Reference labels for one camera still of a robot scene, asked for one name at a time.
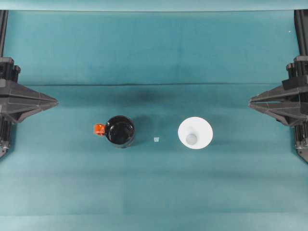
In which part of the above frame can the white paper cup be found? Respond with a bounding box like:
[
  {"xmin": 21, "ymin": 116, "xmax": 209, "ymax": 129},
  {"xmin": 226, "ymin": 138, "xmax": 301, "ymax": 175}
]
[{"xmin": 177, "ymin": 116, "xmax": 214, "ymax": 150}]

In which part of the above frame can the black red-handled cup holder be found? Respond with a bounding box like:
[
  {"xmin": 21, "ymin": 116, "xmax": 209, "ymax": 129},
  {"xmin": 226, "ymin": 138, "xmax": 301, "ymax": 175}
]
[{"xmin": 93, "ymin": 115, "xmax": 135, "ymax": 150}]

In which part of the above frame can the blue-green table cloth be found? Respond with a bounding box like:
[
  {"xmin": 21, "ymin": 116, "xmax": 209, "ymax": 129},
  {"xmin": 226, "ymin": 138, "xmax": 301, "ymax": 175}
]
[{"xmin": 0, "ymin": 0, "xmax": 308, "ymax": 231}]

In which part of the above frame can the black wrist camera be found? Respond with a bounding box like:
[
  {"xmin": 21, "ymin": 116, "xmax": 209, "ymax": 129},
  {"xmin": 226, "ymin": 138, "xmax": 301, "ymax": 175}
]
[
  {"xmin": 0, "ymin": 56, "xmax": 22, "ymax": 90},
  {"xmin": 282, "ymin": 55, "xmax": 308, "ymax": 91}
]

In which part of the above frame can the black side rail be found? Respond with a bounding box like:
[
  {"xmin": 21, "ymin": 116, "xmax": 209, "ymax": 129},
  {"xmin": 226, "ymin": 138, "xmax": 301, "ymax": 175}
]
[
  {"xmin": 0, "ymin": 10, "xmax": 9, "ymax": 58},
  {"xmin": 294, "ymin": 10, "xmax": 308, "ymax": 57}
]

